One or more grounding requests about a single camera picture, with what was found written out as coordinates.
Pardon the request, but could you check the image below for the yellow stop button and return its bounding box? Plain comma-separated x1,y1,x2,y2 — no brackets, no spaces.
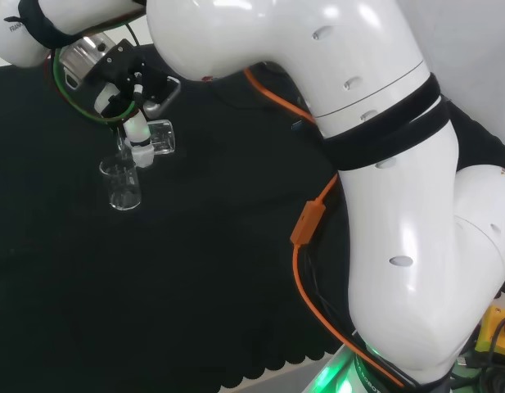
474,305,505,364

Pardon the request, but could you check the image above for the small clear glass beaker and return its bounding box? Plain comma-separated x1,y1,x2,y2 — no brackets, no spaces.
115,119,177,161

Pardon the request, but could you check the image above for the green cable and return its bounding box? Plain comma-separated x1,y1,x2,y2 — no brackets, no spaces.
51,22,143,124

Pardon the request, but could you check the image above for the orange cable with connector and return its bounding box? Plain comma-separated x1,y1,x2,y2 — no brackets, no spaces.
242,66,405,389

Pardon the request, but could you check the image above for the tall clear glass beaker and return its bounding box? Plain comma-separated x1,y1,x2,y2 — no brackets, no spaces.
98,156,143,212

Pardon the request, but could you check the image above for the black bench cloth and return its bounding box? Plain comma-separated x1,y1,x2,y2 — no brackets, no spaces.
0,43,505,393

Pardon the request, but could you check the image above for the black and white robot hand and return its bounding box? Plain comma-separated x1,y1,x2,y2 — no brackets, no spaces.
87,39,172,169

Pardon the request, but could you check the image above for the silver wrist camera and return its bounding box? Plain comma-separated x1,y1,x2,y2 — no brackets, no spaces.
140,75,183,119

